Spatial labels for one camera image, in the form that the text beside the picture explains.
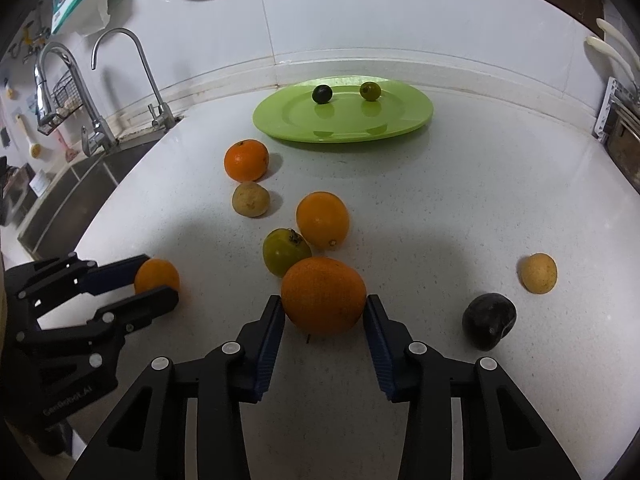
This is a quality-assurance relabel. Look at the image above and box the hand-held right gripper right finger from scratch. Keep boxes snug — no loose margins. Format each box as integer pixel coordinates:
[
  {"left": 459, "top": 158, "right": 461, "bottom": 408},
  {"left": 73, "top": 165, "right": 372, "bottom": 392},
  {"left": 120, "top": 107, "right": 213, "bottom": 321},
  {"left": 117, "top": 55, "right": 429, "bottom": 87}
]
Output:
[{"left": 363, "top": 294, "right": 582, "bottom": 480}]

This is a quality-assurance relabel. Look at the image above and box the large orange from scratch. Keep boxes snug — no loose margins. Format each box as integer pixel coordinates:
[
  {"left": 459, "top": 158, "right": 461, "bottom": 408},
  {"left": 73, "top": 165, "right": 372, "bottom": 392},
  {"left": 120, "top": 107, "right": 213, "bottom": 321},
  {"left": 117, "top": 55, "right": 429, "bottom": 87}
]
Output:
[{"left": 280, "top": 256, "right": 367, "bottom": 337}]

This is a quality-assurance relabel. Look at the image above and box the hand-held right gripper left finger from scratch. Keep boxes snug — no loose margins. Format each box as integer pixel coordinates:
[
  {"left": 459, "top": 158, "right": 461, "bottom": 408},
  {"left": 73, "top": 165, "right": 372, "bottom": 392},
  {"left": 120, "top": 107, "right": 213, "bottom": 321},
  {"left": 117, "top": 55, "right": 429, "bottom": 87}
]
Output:
[{"left": 67, "top": 294, "right": 287, "bottom": 480}]

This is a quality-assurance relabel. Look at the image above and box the chrome pull-out faucet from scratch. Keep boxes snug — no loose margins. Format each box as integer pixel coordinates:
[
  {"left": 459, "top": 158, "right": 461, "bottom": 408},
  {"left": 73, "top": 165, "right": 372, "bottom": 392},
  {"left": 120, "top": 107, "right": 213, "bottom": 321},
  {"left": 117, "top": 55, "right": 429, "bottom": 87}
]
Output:
[{"left": 34, "top": 43, "right": 121, "bottom": 157}]

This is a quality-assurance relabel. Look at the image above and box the smooth yellow fruit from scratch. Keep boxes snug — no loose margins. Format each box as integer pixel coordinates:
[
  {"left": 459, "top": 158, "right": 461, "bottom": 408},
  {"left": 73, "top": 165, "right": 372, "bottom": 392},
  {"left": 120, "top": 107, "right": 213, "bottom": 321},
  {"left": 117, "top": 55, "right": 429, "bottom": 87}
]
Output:
[{"left": 520, "top": 253, "right": 558, "bottom": 294}]

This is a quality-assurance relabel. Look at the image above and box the green plate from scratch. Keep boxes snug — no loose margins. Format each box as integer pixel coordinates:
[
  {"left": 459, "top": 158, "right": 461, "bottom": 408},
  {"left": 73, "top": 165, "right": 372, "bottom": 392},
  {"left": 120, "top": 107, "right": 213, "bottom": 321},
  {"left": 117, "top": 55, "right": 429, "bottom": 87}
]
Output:
[{"left": 252, "top": 75, "right": 434, "bottom": 144}]

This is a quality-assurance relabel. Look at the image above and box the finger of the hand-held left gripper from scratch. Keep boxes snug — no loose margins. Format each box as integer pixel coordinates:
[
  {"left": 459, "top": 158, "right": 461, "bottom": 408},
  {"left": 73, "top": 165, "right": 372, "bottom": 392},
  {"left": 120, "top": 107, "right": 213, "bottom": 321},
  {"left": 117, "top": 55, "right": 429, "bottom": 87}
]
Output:
[
  {"left": 5, "top": 254, "right": 151, "bottom": 317},
  {"left": 15, "top": 285, "right": 180, "bottom": 369}
]

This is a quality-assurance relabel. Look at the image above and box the metal utensil rack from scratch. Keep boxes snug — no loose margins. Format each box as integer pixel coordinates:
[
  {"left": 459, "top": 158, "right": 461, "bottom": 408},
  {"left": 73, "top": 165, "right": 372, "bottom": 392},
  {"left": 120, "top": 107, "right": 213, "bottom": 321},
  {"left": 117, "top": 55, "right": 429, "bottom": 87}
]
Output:
[{"left": 592, "top": 77, "right": 640, "bottom": 191}]

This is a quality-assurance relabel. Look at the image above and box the kitchen sink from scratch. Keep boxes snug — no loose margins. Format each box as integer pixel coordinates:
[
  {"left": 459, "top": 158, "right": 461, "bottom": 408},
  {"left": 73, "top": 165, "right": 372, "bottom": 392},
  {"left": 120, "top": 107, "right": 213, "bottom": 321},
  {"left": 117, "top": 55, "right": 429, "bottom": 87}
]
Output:
[{"left": 17, "top": 135, "right": 161, "bottom": 256}]

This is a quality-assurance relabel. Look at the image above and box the wire basket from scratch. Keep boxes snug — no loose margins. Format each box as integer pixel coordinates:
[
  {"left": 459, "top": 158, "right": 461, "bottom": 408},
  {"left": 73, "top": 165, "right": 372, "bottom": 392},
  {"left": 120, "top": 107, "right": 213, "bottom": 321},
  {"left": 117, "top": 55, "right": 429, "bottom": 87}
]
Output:
[{"left": 37, "top": 70, "right": 85, "bottom": 136}]

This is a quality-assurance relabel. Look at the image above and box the yellow wall hook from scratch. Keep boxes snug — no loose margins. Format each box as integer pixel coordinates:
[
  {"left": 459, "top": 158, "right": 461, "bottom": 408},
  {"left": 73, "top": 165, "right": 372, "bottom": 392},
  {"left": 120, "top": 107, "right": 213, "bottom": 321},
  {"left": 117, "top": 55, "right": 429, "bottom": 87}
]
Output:
[{"left": 11, "top": 21, "right": 51, "bottom": 57}]

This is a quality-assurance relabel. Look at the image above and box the dark purple plum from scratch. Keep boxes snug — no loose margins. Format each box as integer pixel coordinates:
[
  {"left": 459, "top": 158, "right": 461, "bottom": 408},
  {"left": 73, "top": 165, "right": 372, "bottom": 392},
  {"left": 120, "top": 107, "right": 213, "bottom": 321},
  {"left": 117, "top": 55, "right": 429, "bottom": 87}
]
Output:
[{"left": 461, "top": 293, "right": 517, "bottom": 351}]

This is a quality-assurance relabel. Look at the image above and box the white utensil handle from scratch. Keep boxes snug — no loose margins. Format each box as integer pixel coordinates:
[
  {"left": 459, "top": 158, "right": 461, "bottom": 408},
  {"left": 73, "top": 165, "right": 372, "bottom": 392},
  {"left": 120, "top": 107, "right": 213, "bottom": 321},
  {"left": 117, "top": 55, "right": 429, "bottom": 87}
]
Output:
[
  {"left": 596, "top": 18, "right": 640, "bottom": 68},
  {"left": 585, "top": 35, "right": 637, "bottom": 83}
]

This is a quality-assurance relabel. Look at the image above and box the green persimmon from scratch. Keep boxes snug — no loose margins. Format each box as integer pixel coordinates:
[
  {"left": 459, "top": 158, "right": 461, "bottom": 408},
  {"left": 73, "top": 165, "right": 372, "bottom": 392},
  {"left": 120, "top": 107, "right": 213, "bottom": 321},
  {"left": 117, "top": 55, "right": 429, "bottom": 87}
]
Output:
[{"left": 263, "top": 228, "right": 313, "bottom": 278}]

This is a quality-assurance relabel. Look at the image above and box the medium orange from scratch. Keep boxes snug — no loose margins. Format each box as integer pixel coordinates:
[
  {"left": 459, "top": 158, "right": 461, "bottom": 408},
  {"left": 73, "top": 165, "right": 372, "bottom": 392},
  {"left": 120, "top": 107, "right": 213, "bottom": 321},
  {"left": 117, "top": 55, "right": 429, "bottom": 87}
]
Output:
[{"left": 296, "top": 191, "right": 350, "bottom": 251}]

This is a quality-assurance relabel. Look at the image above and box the speckled brown-yellow fruit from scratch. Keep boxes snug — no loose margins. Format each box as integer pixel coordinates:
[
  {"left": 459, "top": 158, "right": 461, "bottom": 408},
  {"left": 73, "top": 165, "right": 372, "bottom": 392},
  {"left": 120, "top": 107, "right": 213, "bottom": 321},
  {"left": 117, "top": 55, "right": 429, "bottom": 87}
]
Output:
[{"left": 231, "top": 181, "right": 271, "bottom": 218}]

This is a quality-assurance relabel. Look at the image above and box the small tangerine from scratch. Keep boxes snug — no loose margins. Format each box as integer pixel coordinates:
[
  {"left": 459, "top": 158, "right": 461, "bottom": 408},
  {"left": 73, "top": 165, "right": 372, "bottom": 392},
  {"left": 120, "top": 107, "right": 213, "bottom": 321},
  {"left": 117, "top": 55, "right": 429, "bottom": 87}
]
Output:
[{"left": 134, "top": 258, "right": 181, "bottom": 296}]

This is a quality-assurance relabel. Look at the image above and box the gooseneck faucet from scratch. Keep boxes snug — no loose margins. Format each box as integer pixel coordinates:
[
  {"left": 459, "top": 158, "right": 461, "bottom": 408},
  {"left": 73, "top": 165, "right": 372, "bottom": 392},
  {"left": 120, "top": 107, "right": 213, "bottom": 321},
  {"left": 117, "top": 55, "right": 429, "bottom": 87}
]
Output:
[{"left": 91, "top": 28, "right": 178, "bottom": 131}]

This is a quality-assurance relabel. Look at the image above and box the dish brush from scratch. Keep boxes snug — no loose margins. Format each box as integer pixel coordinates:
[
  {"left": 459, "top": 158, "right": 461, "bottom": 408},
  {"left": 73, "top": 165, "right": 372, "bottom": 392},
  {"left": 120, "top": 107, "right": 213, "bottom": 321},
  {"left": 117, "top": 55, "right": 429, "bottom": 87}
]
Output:
[{"left": 15, "top": 114, "right": 43, "bottom": 160}]

